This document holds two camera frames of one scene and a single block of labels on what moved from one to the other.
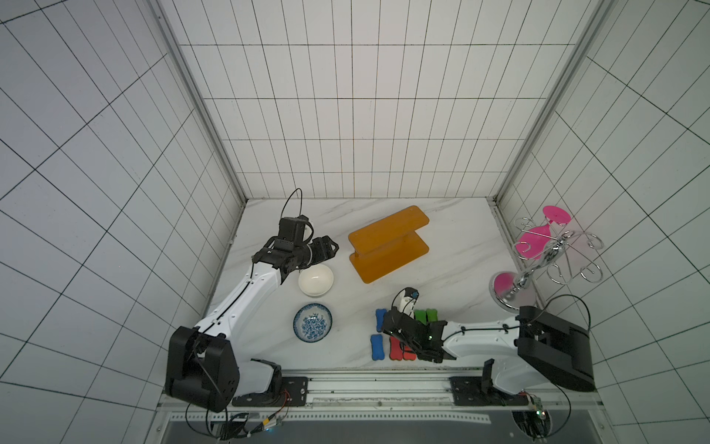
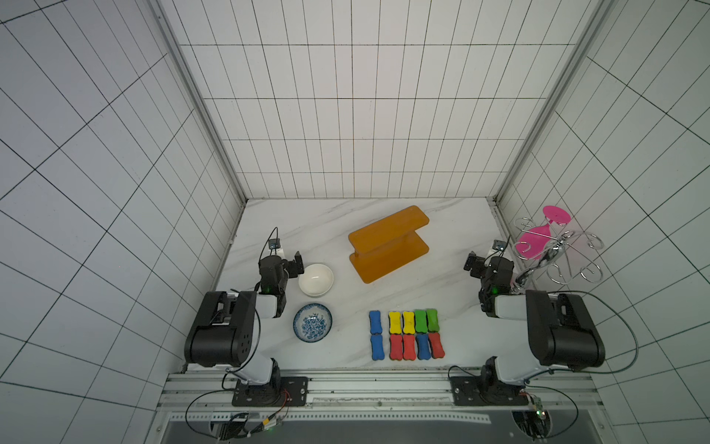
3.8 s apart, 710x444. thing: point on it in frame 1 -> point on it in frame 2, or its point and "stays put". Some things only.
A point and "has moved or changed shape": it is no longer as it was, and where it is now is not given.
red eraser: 396,351 stays put
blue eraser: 379,318 has moved or changed shape
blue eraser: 377,347 stays put
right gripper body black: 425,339 -> 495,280
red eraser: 409,353 stays put
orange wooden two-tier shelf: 388,245 stays put
